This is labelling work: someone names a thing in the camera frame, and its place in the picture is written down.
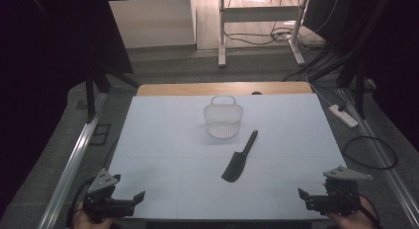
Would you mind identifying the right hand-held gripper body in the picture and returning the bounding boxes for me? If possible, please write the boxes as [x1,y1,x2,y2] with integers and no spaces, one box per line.
[304,165,375,217]

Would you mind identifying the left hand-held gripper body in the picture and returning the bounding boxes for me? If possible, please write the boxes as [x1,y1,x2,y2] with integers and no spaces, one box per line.
[82,168,136,223]

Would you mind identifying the black spatula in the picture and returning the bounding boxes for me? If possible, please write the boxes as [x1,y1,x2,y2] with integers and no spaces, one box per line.
[220,129,259,184]

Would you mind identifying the white plastic basket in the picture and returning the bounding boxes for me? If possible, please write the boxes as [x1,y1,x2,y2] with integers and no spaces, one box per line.
[203,95,244,140]

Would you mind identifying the person's left hand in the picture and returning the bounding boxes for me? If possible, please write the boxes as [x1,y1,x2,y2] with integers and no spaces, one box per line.
[71,209,116,229]

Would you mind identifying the person's right hand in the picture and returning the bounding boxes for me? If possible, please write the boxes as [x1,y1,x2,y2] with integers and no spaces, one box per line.
[325,199,377,229]

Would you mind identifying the dark floor socket cover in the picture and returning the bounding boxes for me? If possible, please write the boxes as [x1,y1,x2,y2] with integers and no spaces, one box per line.
[88,123,113,147]

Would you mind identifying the white power strip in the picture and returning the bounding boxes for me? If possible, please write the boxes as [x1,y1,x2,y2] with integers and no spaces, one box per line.
[328,104,360,129]

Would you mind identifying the black tripod stand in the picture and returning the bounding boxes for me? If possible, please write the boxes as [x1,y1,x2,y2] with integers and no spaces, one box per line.
[307,38,372,120]
[82,54,142,124]

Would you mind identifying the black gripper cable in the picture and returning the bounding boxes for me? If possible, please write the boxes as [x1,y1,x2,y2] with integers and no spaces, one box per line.
[64,177,97,229]
[327,183,381,229]

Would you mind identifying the aluminium floor rail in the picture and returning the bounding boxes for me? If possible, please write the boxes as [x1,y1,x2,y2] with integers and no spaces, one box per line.
[37,92,109,229]
[338,88,419,229]

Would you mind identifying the black looped floor cable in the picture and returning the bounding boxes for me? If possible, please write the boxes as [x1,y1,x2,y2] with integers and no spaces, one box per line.
[341,135,398,171]

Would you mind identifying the tangled black cables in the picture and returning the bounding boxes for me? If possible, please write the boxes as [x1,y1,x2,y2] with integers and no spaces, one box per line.
[223,0,330,53]

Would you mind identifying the white metal desk frame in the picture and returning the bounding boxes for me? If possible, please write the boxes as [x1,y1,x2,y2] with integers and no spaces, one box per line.
[216,0,311,69]

